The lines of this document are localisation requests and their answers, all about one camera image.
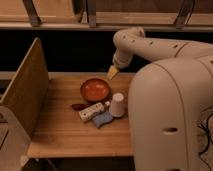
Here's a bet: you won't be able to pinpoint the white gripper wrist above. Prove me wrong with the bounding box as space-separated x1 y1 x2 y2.
107 56 129 80

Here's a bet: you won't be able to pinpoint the red ceramic bowl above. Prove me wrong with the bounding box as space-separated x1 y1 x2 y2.
80 78 110 102

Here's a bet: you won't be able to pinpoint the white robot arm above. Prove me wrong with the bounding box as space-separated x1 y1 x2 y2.
113 27 213 171

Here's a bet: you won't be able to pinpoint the white paper cup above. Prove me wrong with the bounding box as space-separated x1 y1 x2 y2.
109 93 125 117

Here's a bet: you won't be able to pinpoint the blue sponge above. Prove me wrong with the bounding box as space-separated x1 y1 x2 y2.
92 111 114 128

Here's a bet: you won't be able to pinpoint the dark red spoon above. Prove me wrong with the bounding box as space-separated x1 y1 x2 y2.
71 104 90 111

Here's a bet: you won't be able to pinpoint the white rectangular device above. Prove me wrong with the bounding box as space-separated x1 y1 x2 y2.
78 103 105 122

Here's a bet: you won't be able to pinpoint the left wooden side panel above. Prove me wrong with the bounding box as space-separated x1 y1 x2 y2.
0 38 49 139

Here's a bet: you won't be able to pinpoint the black cables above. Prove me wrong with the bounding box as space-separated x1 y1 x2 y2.
197 107 213 158

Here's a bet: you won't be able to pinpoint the wooden back shelf rail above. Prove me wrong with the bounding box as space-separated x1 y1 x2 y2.
0 0 213 32

